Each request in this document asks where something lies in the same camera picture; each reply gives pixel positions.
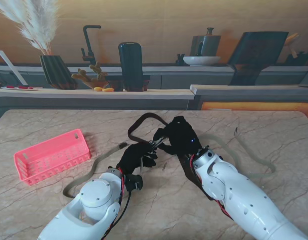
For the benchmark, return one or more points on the dark ribbed vase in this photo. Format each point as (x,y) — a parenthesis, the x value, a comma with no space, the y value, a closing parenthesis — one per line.
(56,72)

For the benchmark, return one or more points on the grey pot with lid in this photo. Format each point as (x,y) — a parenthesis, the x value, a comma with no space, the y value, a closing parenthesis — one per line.
(208,46)

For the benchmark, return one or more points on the pink plastic storage basket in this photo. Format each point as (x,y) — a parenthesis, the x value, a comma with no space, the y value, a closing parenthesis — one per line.
(49,160)

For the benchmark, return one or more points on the plate with red slices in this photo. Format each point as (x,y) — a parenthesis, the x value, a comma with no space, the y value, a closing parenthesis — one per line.
(19,88)

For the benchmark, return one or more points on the small black holder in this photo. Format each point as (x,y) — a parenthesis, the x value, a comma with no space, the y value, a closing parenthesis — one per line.
(180,61)

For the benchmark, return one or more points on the beige braided belt black leather ends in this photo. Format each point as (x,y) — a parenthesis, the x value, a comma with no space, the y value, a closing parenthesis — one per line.
(103,158)

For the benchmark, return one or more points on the white leaning board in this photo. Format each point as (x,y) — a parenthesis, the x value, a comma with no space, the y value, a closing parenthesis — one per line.
(11,66)

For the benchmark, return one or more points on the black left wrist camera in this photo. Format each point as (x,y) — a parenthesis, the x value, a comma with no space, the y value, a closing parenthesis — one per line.
(134,182)

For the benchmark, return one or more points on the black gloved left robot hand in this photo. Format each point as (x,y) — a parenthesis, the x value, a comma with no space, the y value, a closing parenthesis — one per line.
(136,156)

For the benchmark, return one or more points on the white speckled bowl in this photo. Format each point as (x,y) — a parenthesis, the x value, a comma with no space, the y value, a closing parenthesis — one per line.
(201,60)

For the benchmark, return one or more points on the black kitchen faucet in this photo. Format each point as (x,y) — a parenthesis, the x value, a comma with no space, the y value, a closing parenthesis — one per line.
(88,42)

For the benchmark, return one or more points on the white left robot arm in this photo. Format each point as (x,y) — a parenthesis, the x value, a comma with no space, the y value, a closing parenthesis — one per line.
(93,200)

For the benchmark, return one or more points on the white pampas grass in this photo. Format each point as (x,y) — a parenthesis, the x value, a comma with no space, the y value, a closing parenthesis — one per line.
(39,27)

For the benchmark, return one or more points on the tall dark canister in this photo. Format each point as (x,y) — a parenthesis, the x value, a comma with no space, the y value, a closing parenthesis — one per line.
(130,65)

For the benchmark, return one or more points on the orange fruit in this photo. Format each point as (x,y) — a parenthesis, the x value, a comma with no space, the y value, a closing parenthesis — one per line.
(108,90)
(97,89)

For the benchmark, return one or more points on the cactus plant in bowl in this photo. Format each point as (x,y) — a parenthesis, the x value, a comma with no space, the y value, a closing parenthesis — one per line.
(95,82)

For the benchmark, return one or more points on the dark brown webbing belt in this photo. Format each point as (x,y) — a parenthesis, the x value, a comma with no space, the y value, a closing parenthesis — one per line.
(187,172)

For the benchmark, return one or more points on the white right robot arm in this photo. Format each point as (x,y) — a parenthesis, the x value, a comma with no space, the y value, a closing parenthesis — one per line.
(243,200)

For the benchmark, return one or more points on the grey counter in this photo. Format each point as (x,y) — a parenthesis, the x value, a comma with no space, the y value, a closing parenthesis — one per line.
(243,91)

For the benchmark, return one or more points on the pale beige webbing belt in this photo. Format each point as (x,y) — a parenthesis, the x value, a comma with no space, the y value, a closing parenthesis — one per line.
(258,160)

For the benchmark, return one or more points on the dark utensil holder with utensils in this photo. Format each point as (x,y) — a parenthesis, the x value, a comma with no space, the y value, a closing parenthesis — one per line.
(297,58)

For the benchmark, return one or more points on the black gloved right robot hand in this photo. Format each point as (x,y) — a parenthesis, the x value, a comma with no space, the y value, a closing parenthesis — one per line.
(181,136)

